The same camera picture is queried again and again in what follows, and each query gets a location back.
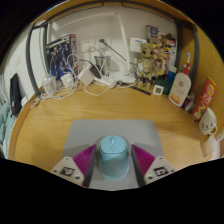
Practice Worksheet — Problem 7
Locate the grey mouse pad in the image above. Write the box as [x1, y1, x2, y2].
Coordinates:
[62, 119, 164, 192]

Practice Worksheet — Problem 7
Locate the red chip can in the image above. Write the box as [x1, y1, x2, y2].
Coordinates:
[191, 75, 218, 121]

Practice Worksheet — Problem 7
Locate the small white desk clock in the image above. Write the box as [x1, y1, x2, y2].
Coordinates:
[152, 84, 164, 96]

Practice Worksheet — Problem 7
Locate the white desk lamp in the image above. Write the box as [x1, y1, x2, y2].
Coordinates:
[54, 12, 136, 84]

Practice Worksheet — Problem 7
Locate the brown tree figure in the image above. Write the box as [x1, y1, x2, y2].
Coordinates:
[134, 42, 156, 91]

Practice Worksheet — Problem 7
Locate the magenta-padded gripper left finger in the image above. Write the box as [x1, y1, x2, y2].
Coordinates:
[50, 143, 98, 188]

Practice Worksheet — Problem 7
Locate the white lotion bottle red pump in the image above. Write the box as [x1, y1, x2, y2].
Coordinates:
[168, 63, 193, 108]

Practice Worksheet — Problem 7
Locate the clear glass cup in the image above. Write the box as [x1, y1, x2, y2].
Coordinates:
[42, 75, 58, 96]

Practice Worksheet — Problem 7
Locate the light blue computer mouse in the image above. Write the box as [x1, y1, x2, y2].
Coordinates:
[96, 134, 130, 181]

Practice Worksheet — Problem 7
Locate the white power adapter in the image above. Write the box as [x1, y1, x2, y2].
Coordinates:
[78, 64, 96, 86]

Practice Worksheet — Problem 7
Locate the dark grey metal frame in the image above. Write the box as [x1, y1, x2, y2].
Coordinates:
[25, 0, 200, 98]

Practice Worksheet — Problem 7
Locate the colourful picture box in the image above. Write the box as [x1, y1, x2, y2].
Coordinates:
[146, 24, 177, 68]

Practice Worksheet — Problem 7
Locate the metal cup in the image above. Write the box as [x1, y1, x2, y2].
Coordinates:
[94, 55, 112, 73]

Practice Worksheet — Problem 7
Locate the clear plastic container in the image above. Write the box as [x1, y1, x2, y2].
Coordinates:
[203, 133, 218, 158]

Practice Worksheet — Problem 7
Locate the black bag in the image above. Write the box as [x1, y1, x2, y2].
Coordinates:
[9, 73, 24, 117]

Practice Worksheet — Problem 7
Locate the blue robot model box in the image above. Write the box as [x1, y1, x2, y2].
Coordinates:
[45, 33, 78, 81]

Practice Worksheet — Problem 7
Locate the teal blanket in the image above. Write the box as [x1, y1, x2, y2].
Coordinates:
[0, 103, 16, 158]

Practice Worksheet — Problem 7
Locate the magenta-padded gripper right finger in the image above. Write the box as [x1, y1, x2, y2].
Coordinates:
[130, 143, 177, 188]

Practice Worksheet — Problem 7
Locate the white printed mug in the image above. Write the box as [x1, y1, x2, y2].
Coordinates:
[198, 107, 218, 136]

